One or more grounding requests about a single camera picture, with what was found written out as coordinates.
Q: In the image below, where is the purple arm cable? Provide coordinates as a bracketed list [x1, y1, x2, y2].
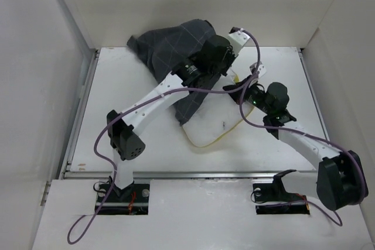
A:
[238, 71, 369, 227]
[67, 29, 262, 245]

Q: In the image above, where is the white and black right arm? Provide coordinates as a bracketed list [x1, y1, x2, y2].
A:
[223, 81, 369, 211]

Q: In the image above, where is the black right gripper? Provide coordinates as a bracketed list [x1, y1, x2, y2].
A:
[223, 74, 272, 115]

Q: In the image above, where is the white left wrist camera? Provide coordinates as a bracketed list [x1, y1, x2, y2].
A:
[226, 27, 251, 56]

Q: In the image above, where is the white pillow with yellow edge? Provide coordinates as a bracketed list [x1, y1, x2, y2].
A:
[182, 67, 260, 149]

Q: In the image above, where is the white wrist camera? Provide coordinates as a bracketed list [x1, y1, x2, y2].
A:
[226, 27, 251, 56]
[250, 62, 267, 79]

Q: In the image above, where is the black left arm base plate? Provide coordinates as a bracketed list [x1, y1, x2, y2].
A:
[98, 182, 150, 215]

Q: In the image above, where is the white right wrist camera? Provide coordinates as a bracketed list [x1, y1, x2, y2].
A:
[250, 62, 267, 79]

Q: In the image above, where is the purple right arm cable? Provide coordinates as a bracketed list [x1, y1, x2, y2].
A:
[238, 71, 369, 227]

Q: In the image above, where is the dark grey checked pillowcase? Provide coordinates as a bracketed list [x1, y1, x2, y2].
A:
[126, 19, 232, 128]

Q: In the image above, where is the aluminium front table rail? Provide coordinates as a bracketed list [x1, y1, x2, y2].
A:
[58, 170, 320, 180]

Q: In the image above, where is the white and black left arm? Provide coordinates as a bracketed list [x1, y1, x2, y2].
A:
[107, 35, 239, 201]

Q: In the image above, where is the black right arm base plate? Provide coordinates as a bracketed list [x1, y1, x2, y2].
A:
[251, 182, 310, 215]

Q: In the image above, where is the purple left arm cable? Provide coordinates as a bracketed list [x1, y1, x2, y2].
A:
[67, 29, 262, 245]

